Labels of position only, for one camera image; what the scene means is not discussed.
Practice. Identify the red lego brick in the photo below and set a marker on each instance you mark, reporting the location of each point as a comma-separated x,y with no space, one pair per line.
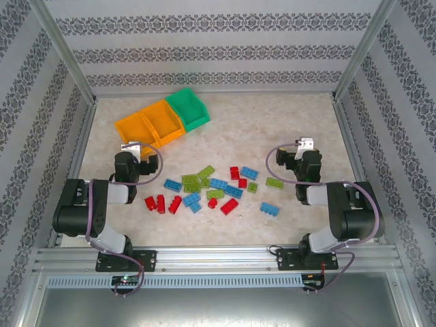
175,204
229,206
242,183
212,203
160,203
150,202
234,172

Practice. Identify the orange plastic bin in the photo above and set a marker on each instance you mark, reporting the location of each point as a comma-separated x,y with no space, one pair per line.
134,127
165,121

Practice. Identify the blue lego brick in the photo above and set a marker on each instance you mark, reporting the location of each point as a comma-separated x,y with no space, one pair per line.
195,207
172,185
234,191
191,198
270,208
249,172
218,184

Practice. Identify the small square green lego brick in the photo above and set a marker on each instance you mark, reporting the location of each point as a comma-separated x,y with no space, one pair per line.
252,187
205,183

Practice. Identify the green plastic bin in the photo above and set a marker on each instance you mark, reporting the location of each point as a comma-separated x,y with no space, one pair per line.
187,105

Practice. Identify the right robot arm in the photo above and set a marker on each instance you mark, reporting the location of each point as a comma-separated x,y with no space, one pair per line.
354,218

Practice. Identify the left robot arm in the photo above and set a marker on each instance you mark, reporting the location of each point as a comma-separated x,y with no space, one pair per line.
102,218

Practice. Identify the small circuit board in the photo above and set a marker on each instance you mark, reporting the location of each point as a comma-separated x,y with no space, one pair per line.
311,280
126,280

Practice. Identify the wide aluminium extrusion beam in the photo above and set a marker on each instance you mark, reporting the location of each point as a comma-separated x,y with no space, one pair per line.
218,259

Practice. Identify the grey metal sheet shelf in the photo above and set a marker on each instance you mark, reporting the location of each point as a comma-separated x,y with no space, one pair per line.
218,306

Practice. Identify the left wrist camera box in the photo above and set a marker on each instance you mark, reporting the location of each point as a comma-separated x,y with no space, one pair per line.
133,147

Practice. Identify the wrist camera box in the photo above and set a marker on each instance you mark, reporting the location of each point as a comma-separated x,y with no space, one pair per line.
306,142
133,147

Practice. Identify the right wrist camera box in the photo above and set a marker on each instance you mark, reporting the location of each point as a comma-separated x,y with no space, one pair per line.
306,142

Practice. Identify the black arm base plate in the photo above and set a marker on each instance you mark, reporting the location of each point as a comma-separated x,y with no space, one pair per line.
284,260
150,260

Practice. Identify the aluminium frame rail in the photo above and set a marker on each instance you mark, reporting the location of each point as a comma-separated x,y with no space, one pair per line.
214,92

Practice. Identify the aluminium frame post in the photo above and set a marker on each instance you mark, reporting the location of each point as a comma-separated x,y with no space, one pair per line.
362,51
66,51

